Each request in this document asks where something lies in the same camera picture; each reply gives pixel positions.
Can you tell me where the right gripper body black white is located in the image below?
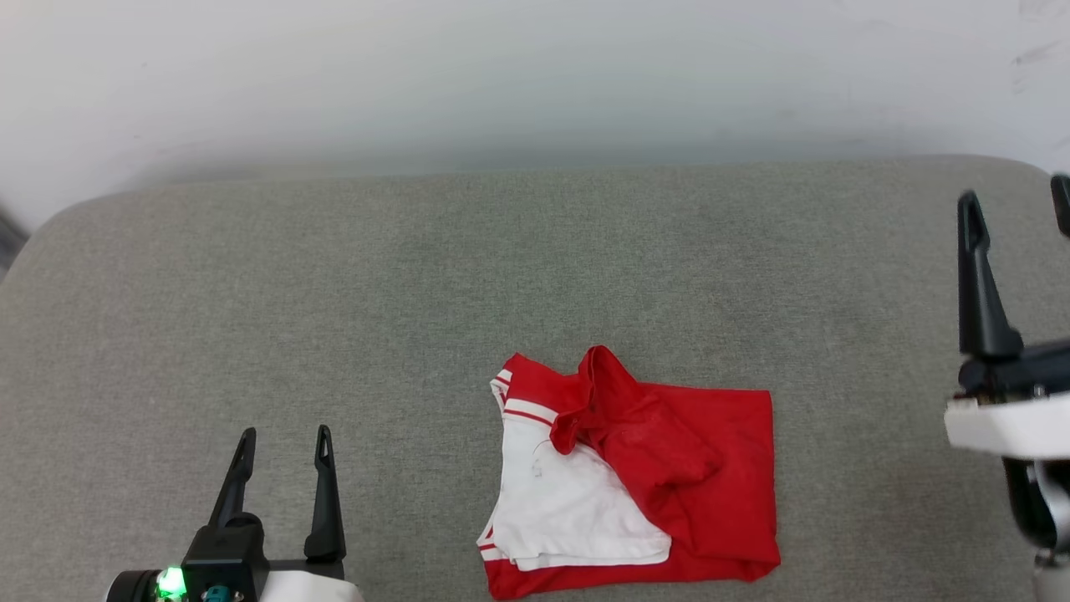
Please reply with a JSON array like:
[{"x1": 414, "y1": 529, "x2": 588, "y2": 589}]
[{"x1": 944, "y1": 338, "x2": 1070, "y2": 462}]

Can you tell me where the grey fabric sofa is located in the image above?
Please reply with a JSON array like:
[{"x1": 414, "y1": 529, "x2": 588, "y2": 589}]
[{"x1": 0, "y1": 154, "x2": 1070, "y2": 602}]

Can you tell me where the red and white sports jersey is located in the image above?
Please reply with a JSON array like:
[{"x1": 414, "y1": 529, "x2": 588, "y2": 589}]
[{"x1": 476, "y1": 344, "x2": 783, "y2": 602}]

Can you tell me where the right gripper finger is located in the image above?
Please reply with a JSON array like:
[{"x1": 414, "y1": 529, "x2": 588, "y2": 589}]
[
  {"x1": 956, "y1": 190, "x2": 1025, "y2": 362},
  {"x1": 1049, "y1": 172, "x2": 1070, "y2": 240}
]

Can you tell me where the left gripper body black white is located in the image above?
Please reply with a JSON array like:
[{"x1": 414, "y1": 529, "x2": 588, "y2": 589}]
[{"x1": 104, "y1": 557, "x2": 365, "y2": 602}]

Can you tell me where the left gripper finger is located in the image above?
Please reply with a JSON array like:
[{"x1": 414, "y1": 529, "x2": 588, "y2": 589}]
[
  {"x1": 207, "y1": 426, "x2": 258, "y2": 531},
  {"x1": 303, "y1": 424, "x2": 348, "y2": 564}
]

